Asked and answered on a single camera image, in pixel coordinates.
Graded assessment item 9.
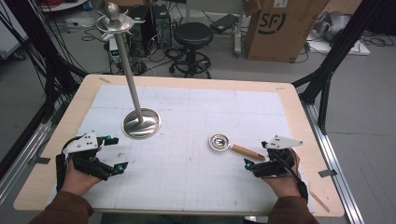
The black metal frame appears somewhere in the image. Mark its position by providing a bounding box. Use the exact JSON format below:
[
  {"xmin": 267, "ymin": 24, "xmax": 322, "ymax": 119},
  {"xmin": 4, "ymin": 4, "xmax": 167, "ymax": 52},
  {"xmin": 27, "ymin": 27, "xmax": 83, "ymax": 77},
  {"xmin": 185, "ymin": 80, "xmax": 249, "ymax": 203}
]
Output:
[
  {"xmin": 0, "ymin": 0, "xmax": 89, "ymax": 124},
  {"xmin": 291, "ymin": 0, "xmax": 396, "ymax": 136}
]

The brown tape strip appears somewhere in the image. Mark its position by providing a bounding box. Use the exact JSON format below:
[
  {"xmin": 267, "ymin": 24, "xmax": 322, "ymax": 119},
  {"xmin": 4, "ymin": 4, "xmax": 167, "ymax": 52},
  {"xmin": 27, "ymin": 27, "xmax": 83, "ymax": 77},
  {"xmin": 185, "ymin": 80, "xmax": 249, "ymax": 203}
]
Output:
[{"xmin": 307, "ymin": 189, "xmax": 331, "ymax": 214}]

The grey tape strip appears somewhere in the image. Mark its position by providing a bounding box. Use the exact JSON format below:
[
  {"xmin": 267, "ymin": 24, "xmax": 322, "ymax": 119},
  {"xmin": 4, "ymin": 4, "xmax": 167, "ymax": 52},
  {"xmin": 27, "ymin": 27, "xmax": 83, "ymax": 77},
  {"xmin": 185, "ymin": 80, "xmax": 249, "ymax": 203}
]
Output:
[
  {"xmin": 318, "ymin": 168, "xmax": 339, "ymax": 179},
  {"xmin": 27, "ymin": 156, "xmax": 51, "ymax": 166}
]

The small device with green display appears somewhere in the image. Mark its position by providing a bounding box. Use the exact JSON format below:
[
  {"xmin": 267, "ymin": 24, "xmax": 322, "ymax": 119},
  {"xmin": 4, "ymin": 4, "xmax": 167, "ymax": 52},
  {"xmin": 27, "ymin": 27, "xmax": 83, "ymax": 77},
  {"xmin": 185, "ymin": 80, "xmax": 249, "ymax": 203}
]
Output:
[{"xmin": 107, "ymin": 38, "xmax": 121, "ymax": 65}]

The white grid mat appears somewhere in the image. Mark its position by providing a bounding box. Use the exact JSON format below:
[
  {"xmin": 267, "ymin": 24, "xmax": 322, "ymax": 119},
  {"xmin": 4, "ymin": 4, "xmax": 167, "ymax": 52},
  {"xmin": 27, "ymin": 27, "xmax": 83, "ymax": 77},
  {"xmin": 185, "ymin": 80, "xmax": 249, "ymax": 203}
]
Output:
[{"xmin": 46, "ymin": 84, "xmax": 316, "ymax": 217}]

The grey round machine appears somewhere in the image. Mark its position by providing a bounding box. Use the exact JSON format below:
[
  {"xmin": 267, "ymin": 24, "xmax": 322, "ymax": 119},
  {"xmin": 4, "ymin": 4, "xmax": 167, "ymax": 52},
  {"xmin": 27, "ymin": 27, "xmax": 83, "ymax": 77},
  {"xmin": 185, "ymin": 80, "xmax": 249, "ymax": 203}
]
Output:
[{"xmin": 312, "ymin": 10, "xmax": 355, "ymax": 44}]

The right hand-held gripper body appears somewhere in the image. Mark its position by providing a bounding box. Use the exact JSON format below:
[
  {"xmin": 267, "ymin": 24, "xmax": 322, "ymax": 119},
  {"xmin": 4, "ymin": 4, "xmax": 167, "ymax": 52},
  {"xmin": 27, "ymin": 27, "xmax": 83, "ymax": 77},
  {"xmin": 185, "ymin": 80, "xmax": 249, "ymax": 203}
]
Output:
[{"xmin": 251, "ymin": 134, "xmax": 304, "ymax": 179}]

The black computer tower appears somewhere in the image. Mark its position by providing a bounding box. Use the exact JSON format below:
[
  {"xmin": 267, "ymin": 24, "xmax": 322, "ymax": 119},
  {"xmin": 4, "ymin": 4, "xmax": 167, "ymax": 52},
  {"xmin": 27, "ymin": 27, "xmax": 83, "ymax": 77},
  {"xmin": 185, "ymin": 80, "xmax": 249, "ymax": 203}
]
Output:
[
  {"xmin": 150, "ymin": 3, "xmax": 173, "ymax": 49},
  {"xmin": 126, "ymin": 5, "xmax": 154, "ymax": 59}
]

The black round stool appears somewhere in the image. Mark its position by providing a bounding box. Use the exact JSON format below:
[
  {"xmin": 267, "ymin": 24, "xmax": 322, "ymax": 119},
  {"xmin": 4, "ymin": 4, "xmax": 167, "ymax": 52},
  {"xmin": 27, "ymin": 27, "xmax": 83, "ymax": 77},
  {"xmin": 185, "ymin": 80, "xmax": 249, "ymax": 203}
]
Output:
[{"xmin": 167, "ymin": 21, "xmax": 215, "ymax": 79}]

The black flat device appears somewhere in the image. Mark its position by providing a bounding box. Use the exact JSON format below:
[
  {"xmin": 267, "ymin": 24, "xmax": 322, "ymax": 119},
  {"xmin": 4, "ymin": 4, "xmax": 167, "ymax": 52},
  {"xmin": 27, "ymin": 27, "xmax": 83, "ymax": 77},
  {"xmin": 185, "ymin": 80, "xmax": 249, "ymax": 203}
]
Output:
[{"xmin": 209, "ymin": 12, "xmax": 240, "ymax": 35}]

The person's left hand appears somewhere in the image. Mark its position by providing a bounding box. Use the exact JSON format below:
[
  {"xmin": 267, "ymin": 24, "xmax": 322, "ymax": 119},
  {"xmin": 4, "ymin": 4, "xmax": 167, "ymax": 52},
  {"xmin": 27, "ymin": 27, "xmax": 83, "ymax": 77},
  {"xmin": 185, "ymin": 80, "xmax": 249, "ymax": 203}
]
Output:
[{"xmin": 60, "ymin": 147, "xmax": 104, "ymax": 198}]

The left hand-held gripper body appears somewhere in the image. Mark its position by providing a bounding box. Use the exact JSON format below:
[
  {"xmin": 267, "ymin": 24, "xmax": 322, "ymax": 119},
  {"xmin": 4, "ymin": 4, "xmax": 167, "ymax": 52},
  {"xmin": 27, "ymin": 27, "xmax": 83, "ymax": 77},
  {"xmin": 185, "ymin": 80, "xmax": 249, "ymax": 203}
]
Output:
[{"xmin": 62, "ymin": 130, "xmax": 110, "ymax": 182}]

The aluminium rail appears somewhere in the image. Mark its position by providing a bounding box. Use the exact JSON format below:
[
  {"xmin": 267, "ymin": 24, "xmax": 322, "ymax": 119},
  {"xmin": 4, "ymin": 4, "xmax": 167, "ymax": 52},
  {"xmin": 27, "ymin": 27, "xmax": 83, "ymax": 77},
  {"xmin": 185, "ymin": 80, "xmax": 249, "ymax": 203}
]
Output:
[
  {"xmin": 299, "ymin": 100, "xmax": 366, "ymax": 224},
  {"xmin": 0, "ymin": 101, "xmax": 64, "ymax": 204}
]

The person's right hand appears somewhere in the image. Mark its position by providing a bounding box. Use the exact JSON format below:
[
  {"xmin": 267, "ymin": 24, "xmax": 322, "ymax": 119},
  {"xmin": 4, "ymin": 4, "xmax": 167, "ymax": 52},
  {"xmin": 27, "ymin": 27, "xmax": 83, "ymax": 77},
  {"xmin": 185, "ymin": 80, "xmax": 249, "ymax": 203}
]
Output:
[{"xmin": 261, "ymin": 147, "xmax": 303, "ymax": 199}]

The metal ladle with wooden handle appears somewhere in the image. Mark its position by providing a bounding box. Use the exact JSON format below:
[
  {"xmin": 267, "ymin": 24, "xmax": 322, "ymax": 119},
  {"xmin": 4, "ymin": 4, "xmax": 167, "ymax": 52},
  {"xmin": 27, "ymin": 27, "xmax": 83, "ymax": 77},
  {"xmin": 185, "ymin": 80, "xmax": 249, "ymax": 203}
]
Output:
[{"xmin": 207, "ymin": 133, "xmax": 267, "ymax": 162}]

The silver metal hanging stand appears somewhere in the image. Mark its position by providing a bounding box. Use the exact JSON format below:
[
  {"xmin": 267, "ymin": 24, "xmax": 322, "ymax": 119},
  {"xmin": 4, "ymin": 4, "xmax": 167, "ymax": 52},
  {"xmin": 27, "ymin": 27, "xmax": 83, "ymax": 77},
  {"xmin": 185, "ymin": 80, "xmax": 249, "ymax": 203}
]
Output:
[{"xmin": 95, "ymin": 2, "xmax": 163, "ymax": 140}]

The white table leg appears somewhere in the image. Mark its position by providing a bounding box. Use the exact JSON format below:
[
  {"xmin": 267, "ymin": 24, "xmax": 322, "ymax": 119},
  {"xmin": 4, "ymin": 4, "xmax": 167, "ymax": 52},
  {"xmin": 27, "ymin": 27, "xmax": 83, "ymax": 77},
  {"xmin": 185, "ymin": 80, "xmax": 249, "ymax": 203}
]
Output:
[{"xmin": 233, "ymin": 0, "xmax": 248, "ymax": 59}]

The brown cardboard box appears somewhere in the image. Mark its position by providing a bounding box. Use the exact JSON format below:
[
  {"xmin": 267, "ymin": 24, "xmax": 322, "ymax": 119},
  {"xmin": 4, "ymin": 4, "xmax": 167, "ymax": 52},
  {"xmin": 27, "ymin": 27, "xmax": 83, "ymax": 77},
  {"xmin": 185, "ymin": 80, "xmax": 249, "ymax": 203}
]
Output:
[{"xmin": 243, "ymin": 0, "xmax": 332, "ymax": 63}]

